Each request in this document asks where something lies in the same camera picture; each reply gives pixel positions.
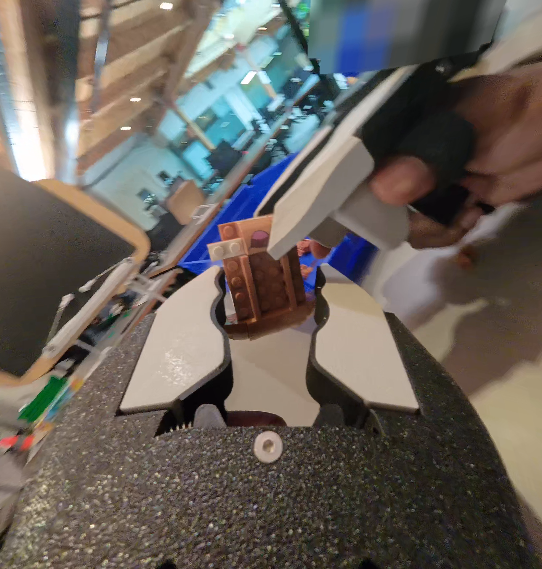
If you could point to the colourful lego box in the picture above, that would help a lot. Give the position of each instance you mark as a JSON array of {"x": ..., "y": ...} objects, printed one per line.
[{"x": 62, "y": 406}]

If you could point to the wooden chair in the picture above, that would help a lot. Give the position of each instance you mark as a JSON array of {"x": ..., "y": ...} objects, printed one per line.
[{"x": 184, "y": 202}]

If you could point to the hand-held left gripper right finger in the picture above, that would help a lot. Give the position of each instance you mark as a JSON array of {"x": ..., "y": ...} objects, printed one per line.
[{"x": 360, "y": 351}]

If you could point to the brown lego assembly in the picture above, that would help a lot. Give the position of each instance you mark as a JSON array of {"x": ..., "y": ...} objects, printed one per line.
[{"x": 262, "y": 284}]

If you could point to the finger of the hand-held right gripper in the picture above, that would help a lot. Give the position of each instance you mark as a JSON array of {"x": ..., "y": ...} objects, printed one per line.
[
  {"x": 315, "y": 191},
  {"x": 297, "y": 164}
]

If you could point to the brown lego face piece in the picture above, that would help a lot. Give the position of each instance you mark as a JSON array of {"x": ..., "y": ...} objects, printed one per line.
[{"x": 258, "y": 239}]

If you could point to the wood framed black panel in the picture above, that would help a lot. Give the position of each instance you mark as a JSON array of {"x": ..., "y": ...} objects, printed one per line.
[{"x": 44, "y": 266}]

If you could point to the person's right hand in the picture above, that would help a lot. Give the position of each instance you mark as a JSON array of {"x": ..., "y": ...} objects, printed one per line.
[{"x": 515, "y": 124}]

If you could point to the green lego baseplate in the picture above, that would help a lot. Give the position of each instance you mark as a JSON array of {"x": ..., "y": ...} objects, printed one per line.
[{"x": 42, "y": 400}]

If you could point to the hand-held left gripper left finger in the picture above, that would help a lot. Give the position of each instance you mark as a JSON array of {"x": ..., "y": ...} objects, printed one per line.
[{"x": 177, "y": 355}]

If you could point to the blue plastic bin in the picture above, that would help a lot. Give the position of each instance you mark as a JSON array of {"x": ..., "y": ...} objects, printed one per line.
[{"x": 235, "y": 213}]

